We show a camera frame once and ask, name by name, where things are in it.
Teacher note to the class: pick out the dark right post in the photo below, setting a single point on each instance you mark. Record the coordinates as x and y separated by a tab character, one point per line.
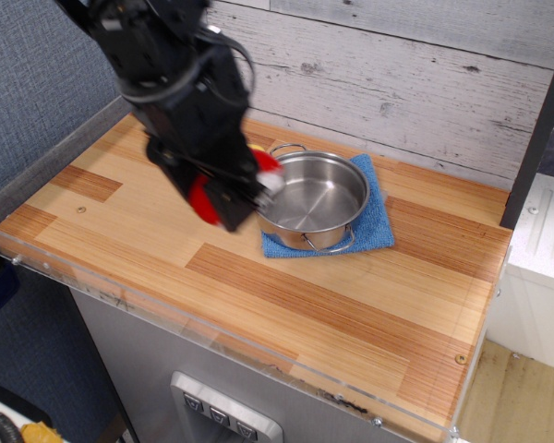
531	161

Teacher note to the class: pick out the stainless steel pot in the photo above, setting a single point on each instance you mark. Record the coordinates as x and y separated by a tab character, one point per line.
320	204

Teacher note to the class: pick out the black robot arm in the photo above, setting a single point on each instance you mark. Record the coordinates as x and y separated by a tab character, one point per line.
137	36

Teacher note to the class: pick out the blue cloth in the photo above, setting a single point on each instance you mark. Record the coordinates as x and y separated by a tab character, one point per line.
373	230

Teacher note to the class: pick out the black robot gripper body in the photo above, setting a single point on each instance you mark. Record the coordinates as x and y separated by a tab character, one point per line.
196	111

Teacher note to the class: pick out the silver button panel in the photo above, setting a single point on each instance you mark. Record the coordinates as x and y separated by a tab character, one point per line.
222	410

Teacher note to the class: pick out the red toy sushi box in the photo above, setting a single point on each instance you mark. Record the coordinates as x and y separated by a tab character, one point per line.
270	177

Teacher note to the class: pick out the white aluminium side unit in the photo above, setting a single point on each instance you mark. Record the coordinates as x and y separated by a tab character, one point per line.
521	317

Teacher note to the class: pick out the clear acrylic guard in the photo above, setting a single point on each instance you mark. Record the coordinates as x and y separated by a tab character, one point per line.
385	333

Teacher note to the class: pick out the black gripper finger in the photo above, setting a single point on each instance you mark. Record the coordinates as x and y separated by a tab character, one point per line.
231	202
186	178

